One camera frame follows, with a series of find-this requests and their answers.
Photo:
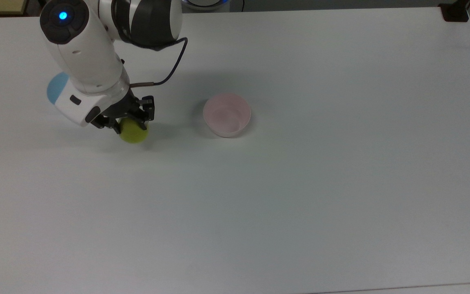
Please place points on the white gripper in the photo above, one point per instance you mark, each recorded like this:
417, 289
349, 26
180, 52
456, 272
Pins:
80, 107

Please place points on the green pear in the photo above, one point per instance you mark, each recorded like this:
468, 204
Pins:
134, 133

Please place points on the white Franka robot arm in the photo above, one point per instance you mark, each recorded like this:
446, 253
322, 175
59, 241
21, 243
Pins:
88, 49

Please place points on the light blue plastic bowl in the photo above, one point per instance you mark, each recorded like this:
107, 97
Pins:
56, 87

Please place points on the pink plastic bowl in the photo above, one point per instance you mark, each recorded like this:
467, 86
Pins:
227, 115

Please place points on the white adjacent table top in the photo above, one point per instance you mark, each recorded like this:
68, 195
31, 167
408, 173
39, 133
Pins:
422, 289

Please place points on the black table corner clamp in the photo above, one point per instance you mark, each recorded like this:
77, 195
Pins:
454, 12

